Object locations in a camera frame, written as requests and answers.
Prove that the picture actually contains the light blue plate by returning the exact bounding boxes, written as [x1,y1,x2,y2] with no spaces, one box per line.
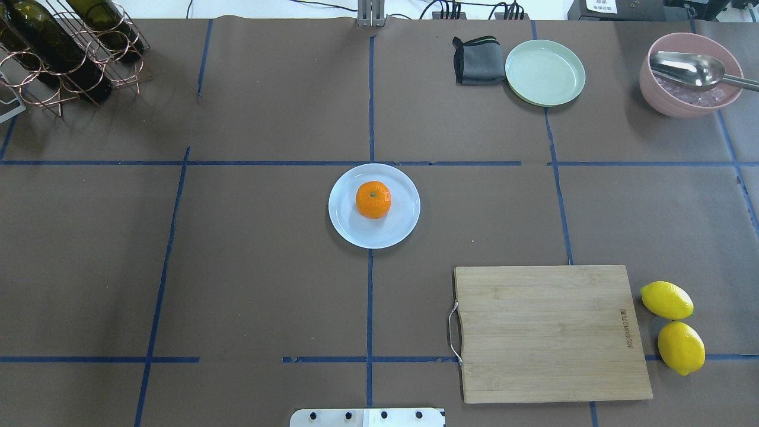
[328,163,421,249]

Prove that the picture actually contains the orange fruit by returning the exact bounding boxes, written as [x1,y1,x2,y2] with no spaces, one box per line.
[355,180,391,219]

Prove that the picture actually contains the mint green plate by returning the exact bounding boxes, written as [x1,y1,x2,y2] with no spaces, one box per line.
[505,40,586,107]

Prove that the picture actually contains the dark grey folded cloth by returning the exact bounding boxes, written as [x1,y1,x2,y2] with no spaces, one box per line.
[452,36,506,86]

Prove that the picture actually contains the wooden cutting board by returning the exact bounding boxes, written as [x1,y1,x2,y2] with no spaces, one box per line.
[453,265,653,404]

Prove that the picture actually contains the black desktop computer box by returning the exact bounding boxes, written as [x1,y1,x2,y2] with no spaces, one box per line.
[567,1,690,22]

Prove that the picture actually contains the lower yellow lemon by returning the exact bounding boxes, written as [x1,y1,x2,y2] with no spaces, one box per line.
[640,281,694,321]

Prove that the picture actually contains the yellow lemon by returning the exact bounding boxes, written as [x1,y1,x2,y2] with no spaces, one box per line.
[657,321,706,376]
[640,281,694,321]

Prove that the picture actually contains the pink bowl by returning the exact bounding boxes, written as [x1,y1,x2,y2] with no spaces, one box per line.
[639,33,743,118]

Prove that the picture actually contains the lower dark wine bottle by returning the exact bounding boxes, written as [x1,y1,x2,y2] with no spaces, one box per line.
[67,1,145,64]

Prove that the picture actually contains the dark wine bottle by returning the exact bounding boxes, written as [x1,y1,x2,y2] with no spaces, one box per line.
[67,1,145,64]
[2,1,112,104]

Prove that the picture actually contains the upper yellow lemon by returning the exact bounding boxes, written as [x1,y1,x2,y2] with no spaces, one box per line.
[657,321,706,376]

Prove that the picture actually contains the clear plastic ice cubes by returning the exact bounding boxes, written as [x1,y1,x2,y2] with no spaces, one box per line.
[656,76,729,107]

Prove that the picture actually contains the metal ice scoop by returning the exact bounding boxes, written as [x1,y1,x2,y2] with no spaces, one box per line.
[649,51,758,91]

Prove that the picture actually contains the upper dark wine bottle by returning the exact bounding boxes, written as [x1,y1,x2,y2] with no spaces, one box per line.
[2,1,112,104]

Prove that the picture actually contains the aluminium frame post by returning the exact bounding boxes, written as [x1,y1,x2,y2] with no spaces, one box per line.
[357,0,387,28]

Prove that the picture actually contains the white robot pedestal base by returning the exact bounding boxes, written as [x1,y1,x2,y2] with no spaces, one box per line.
[289,407,447,426]

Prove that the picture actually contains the copper wire bottle rack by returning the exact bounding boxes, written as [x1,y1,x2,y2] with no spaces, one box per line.
[2,1,155,116]

